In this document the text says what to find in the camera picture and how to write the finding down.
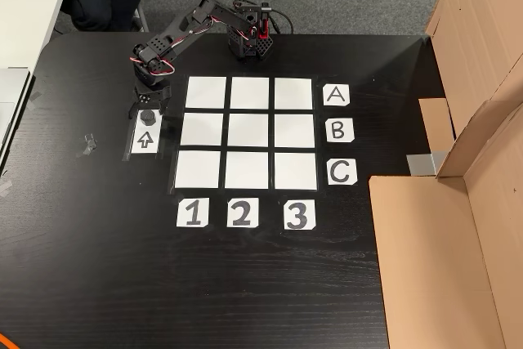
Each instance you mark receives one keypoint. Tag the black hexagonal token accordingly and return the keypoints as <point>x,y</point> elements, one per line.
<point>148,118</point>

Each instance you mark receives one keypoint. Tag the white paper grid square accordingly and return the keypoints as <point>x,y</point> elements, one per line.
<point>293,93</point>
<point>296,171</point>
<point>294,131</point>
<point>206,91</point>
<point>248,130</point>
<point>246,170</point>
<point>198,169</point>
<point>202,129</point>
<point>249,92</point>

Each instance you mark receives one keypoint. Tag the white arrow paper sheet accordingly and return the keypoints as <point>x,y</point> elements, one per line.
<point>146,140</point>

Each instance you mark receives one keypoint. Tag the grey metal chair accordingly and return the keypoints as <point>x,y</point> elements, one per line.
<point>141,18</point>

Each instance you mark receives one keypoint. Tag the crumpled clear tape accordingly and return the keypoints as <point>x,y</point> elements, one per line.
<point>86,145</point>

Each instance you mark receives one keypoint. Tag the clear tape strip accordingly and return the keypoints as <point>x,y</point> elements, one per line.
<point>35,99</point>
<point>5,188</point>

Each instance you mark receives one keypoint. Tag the paper sheet number 1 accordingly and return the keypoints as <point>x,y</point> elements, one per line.
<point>193,212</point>

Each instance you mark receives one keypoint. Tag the red and black clamp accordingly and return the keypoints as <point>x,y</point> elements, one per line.
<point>265,28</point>

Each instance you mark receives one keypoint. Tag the paper sheet number 2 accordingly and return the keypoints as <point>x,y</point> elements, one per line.
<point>242,213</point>

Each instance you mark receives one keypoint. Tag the white desk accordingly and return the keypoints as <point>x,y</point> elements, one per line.
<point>24,18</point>

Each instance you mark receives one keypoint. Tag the paper sheet letter A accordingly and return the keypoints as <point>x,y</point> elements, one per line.
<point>336,95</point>

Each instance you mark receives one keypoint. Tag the paper sheet letter B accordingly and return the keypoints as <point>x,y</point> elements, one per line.
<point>340,131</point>

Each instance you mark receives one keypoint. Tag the paper sheet number 3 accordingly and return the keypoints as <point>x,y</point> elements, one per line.
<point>299,215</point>

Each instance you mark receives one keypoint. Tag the paper sheet letter C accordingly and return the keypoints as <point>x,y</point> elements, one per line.
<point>342,173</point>

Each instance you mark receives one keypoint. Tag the brown cardboard panel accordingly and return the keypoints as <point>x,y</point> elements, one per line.
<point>482,38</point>
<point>429,263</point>

